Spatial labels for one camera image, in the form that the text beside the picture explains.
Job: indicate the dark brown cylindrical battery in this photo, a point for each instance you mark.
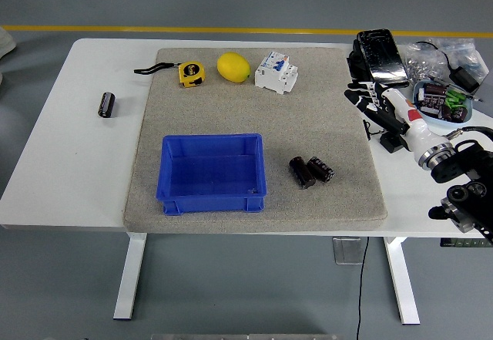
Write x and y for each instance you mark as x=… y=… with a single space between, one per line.
x=106 y=105
x=434 y=90
x=321 y=168
x=302 y=172
x=456 y=113
x=430 y=105

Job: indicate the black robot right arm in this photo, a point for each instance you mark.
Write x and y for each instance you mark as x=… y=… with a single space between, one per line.
x=462 y=166

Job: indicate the table control panel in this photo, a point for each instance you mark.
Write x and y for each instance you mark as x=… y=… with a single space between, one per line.
x=466 y=243

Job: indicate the yellow tape measure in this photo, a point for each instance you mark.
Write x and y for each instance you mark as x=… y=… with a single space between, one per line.
x=191 y=74

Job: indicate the black glossy handheld device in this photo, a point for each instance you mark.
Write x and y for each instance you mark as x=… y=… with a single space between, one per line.
x=383 y=54

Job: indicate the light blue tray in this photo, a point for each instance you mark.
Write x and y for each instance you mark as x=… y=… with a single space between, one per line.
x=443 y=123

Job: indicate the clear bag of screws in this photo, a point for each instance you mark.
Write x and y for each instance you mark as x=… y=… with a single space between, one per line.
x=423 y=60

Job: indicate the silver floor plate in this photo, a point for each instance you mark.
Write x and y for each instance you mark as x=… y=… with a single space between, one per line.
x=347 y=251

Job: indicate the green plastic parts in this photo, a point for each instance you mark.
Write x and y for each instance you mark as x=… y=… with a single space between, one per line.
x=454 y=99

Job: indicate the white circuit breaker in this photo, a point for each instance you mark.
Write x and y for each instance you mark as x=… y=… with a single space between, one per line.
x=275 y=76

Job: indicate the white table leg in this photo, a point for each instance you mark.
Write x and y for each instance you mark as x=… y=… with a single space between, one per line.
x=131 y=278
x=404 y=286

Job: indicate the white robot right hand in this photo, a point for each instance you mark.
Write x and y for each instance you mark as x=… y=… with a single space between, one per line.
x=414 y=132

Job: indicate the thin black pen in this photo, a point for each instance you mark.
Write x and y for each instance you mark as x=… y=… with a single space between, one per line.
x=468 y=95

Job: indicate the blue plastic box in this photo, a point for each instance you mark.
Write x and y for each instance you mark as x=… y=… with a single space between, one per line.
x=212 y=201

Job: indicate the yellow lemon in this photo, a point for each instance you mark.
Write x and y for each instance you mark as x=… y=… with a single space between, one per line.
x=233 y=67

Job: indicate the small black block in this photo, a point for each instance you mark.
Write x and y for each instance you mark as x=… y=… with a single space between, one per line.
x=391 y=145

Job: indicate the grey-brown mat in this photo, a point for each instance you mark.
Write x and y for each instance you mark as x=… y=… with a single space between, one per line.
x=231 y=108

